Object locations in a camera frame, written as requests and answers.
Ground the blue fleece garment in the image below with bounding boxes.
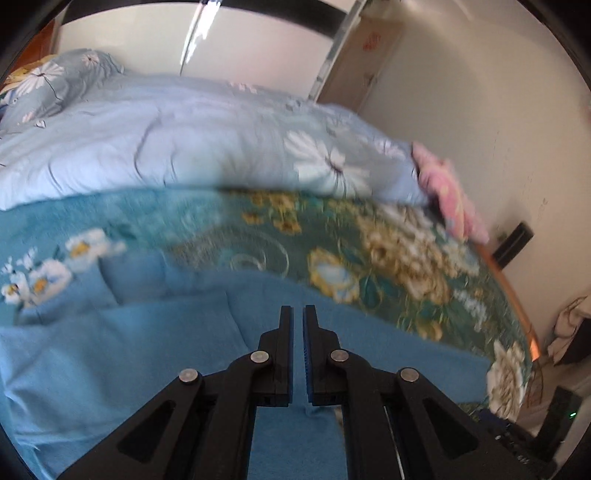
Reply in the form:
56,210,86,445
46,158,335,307
1,251,489,479

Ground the floral plush bed blanket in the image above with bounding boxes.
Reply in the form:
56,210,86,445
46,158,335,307
1,189,532,420

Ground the pink floral quilt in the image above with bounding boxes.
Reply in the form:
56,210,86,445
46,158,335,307
412,142,490,245

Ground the light blue floral duvet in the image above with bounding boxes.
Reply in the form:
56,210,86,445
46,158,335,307
1,75,428,210

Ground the grey floral pillow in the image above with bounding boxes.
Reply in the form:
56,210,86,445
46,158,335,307
1,49,124,131

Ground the wooden door with red sign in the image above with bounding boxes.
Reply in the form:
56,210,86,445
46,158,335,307
317,17,404,113

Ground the white black sliding wardrobe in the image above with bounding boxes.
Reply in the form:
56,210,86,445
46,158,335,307
54,1,365,98

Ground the black speaker by wall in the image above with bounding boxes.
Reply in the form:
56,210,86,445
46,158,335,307
492,222,534,269

